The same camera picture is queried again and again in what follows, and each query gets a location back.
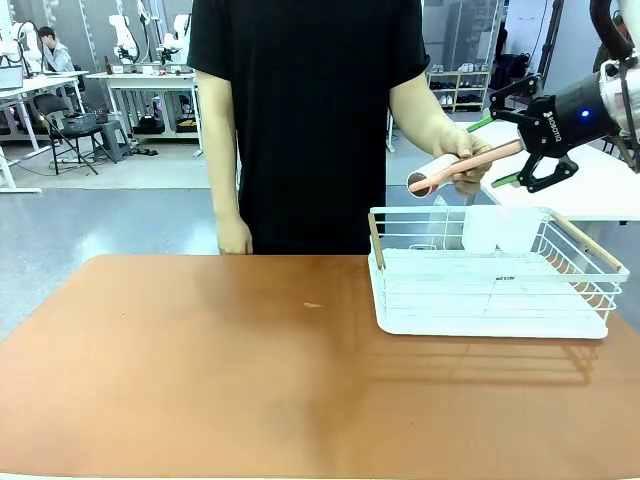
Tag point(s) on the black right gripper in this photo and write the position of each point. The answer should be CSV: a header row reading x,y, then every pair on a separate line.
x,y
565,120

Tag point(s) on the pink lint roller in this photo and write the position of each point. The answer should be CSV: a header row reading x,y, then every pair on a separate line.
x,y
440,175

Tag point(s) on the person's left forearm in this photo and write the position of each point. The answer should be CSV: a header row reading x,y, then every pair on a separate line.
x,y
415,117

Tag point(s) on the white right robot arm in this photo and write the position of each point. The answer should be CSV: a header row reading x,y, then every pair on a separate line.
x,y
617,90

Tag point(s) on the person's right forearm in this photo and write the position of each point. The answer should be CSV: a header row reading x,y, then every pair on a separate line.
x,y
217,150

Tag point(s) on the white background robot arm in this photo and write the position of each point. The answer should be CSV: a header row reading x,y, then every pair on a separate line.
x,y
175,40
22,45
122,40

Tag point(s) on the person's left hand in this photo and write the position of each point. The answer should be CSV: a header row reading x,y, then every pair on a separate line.
x,y
465,145

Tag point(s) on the person's right hand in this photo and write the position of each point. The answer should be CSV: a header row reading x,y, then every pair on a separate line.
x,y
235,237

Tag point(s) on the wooden shoe rack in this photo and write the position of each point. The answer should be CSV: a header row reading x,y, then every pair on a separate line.
x,y
460,90

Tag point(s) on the white side table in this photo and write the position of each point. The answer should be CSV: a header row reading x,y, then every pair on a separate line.
x,y
595,195

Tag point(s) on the white plastic cutlery holder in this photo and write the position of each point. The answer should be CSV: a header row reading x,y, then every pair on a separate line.
x,y
500,230

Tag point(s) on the person's black t-shirt torso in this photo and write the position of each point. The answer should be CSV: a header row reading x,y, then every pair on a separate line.
x,y
310,125

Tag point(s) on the white background workbench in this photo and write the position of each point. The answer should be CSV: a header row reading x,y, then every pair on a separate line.
x,y
145,80

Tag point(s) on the grey plastic stool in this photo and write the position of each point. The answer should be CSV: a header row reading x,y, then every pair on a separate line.
x,y
112,140

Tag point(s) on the brown glass bottle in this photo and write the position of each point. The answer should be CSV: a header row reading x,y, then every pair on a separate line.
x,y
106,65

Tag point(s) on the black folding chair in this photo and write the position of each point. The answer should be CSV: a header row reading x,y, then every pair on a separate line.
x,y
60,125

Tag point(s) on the seated background person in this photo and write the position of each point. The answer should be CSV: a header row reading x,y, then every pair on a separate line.
x,y
55,52

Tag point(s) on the white background desk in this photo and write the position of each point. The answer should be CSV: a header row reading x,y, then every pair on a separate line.
x,y
30,85

